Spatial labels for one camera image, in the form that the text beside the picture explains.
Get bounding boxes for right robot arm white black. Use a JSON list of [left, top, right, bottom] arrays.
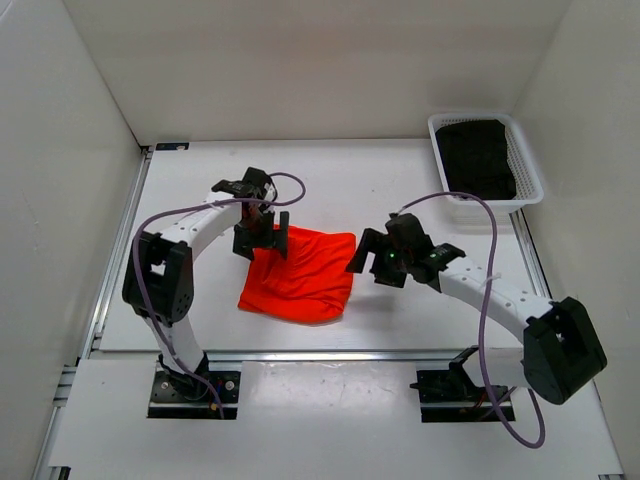
[[346, 214, 608, 405]]

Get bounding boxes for orange shorts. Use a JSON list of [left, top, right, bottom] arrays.
[[237, 226, 356, 325]]

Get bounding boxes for aluminium rail left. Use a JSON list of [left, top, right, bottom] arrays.
[[75, 146, 154, 365]]

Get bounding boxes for aluminium rail right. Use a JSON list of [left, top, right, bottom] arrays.
[[510, 210, 552, 298]]

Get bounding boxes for aluminium rail front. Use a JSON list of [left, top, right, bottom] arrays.
[[89, 348, 526, 364]]

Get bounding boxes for aluminium rail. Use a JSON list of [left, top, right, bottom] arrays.
[[89, 348, 526, 364], [510, 210, 552, 298], [75, 146, 154, 365]]

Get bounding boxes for small dark label sticker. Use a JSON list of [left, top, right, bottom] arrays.
[[155, 142, 190, 151]]

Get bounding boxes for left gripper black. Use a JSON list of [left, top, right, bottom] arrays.
[[233, 209, 288, 262]]

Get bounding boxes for black shorts in basket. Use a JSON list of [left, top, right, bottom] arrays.
[[435, 120, 517, 201]]

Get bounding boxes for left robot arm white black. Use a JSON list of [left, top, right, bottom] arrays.
[[122, 167, 289, 401]]

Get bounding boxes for white plastic basket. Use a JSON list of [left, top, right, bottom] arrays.
[[428, 113, 544, 217]]

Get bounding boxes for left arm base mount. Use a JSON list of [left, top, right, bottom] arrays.
[[147, 365, 241, 420]]

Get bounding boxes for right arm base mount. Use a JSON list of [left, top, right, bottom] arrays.
[[410, 346, 500, 424]]

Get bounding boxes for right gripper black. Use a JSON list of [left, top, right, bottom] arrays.
[[345, 228, 412, 288]]

